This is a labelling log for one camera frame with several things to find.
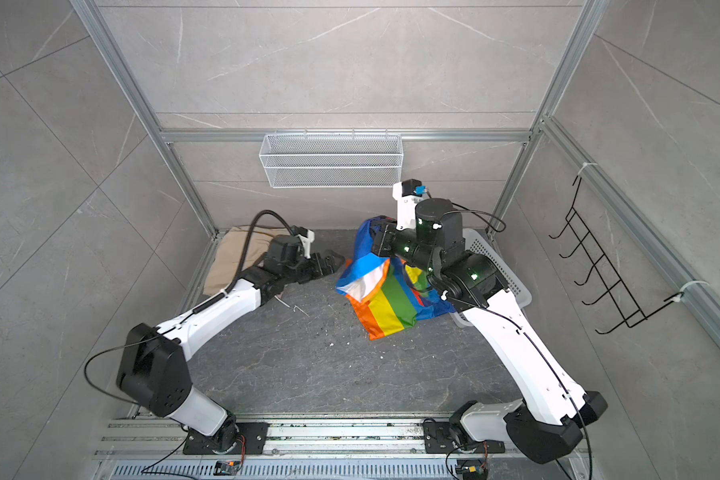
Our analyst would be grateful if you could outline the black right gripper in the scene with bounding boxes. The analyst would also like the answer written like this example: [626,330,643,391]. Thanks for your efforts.
[370,218,441,276]

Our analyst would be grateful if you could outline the multicolour orange blue shorts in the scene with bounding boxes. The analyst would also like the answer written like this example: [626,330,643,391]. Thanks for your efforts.
[336,216,455,340]

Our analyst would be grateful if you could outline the beige shorts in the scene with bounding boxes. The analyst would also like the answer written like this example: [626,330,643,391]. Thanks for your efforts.
[203,227,288,296]

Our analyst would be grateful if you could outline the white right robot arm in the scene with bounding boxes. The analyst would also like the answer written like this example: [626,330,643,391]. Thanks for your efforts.
[372,195,608,464]

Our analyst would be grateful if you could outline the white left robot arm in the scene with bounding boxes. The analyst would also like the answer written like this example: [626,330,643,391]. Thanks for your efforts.
[115,210,345,454]

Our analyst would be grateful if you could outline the white plastic laundry basket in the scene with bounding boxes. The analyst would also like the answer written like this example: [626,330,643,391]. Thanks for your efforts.
[448,228,532,328]

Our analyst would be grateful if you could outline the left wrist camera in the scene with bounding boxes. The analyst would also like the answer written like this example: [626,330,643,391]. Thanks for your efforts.
[291,226,315,259]

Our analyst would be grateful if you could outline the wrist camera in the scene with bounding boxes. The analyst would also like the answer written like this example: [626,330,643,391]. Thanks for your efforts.
[392,179,427,230]
[291,226,315,259]

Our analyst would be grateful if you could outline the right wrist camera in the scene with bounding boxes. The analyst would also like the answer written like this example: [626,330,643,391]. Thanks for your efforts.
[392,179,427,230]

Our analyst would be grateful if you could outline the white wire wall basket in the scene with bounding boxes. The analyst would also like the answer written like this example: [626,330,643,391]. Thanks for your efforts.
[259,132,404,189]

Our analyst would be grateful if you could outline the black wire hook rack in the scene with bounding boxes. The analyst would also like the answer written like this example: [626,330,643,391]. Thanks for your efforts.
[548,176,703,336]

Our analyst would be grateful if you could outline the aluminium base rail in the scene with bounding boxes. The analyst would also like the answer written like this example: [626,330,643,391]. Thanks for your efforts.
[91,412,603,479]

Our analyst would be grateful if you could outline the aluminium frame post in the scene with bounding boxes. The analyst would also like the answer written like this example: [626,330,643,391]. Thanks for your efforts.
[70,0,219,238]

